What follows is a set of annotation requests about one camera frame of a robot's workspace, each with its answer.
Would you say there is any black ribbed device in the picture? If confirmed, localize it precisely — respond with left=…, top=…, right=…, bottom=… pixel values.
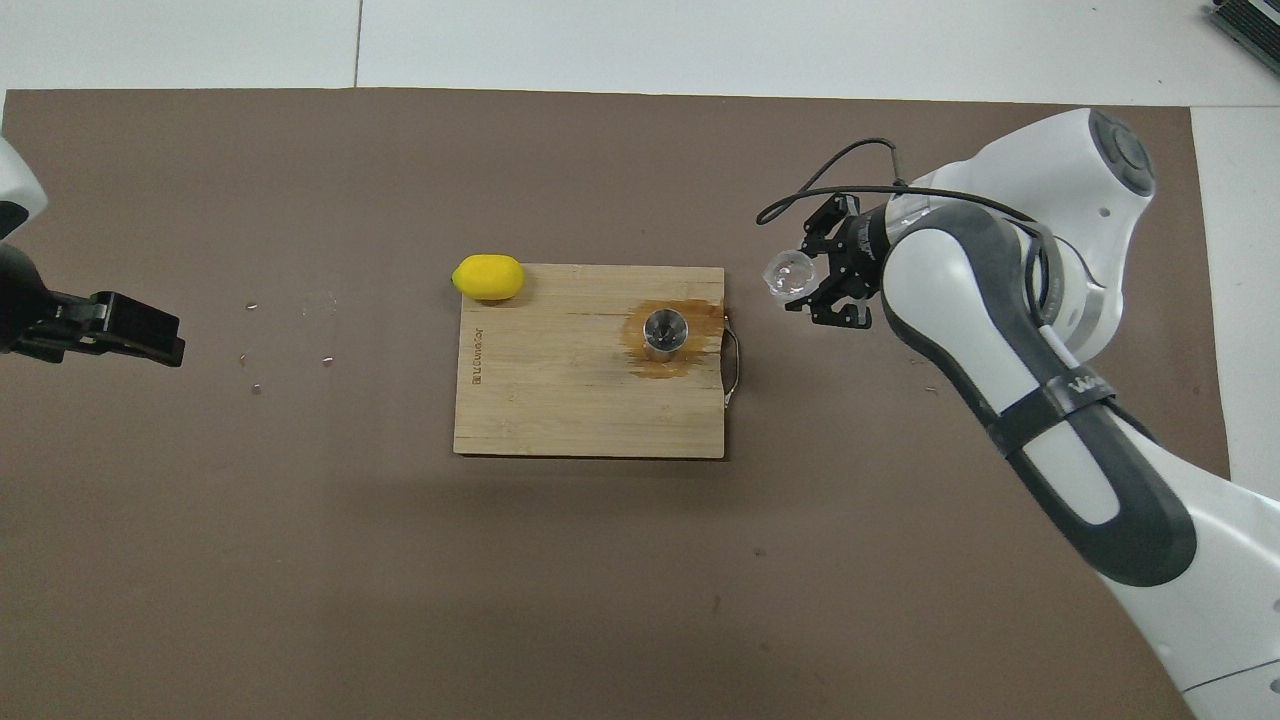
left=1205, top=0, right=1280, bottom=76

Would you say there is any brown paper table mat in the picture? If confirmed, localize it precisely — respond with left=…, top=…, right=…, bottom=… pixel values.
left=0, top=88, right=1231, bottom=720

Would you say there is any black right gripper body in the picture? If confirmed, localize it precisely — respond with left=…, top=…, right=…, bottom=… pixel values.
left=839, top=204, right=897, bottom=302

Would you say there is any small clear glass cup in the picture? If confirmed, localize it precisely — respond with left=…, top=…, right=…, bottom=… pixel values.
left=762, top=250, right=817, bottom=307

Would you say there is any steel double jigger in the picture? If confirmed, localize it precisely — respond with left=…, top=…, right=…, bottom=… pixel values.
left=641, top=308, right=690, bottom=361

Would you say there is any yellow lemon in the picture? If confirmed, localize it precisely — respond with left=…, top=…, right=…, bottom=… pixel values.
left=451, top=254, right=526, bottom=302

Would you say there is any wooden cutting board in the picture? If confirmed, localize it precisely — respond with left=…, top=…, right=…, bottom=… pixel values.
left=453, top=264, right=743, bottom=460

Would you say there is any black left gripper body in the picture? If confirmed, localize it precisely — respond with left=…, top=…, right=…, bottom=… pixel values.
left=0, top=247, right=62, bottom=357

